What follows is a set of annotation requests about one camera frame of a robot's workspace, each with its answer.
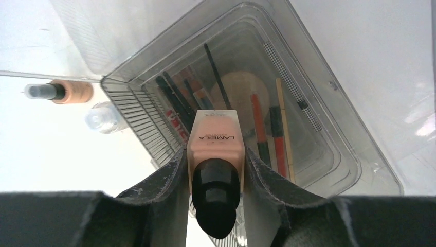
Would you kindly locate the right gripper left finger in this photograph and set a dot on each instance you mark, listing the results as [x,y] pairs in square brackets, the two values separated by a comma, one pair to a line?
[151,213]

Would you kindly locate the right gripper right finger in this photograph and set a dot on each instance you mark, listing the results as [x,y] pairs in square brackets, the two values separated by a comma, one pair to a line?
[277,212]

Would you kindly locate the gold eyebrow pencil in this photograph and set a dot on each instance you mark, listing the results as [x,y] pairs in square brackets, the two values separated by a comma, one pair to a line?
[288,146]

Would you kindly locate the red lip gloss black cap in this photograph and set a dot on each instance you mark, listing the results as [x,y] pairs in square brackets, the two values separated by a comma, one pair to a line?
[277,134]

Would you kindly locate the square foundation bottle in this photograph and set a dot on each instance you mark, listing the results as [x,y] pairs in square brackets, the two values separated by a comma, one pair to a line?
[216,158]

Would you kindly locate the black powder brush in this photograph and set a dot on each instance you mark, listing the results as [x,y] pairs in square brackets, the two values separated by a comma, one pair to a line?
[175,103]

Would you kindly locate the black makeup brush front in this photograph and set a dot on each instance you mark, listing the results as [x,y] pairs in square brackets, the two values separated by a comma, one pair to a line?
[180,96]

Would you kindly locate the round powder puff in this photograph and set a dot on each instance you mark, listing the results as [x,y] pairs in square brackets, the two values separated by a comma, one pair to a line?
[239,86]

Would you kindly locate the silver and red lip pencils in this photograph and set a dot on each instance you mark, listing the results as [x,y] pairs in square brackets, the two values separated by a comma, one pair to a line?
[292,87]

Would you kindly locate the clear acrylic organizer box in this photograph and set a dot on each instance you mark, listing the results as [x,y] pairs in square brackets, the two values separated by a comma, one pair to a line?
[247,55]

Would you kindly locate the foundation bottle with pump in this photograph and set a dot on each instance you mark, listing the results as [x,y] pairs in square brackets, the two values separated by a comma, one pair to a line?
[61,91]

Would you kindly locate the thin black liner pencil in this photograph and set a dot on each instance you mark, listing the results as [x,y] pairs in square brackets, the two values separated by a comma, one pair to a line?
[217,77]

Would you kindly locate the red lip gloss silver cap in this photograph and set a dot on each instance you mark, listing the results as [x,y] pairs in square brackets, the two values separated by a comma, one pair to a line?
[177,125]

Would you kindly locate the black concealer tube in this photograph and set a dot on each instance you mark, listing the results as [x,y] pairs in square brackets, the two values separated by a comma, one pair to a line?
[200,96]

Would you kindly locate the clear plastic bottle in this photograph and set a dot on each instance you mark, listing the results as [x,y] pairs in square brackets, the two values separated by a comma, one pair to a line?
[104,118]

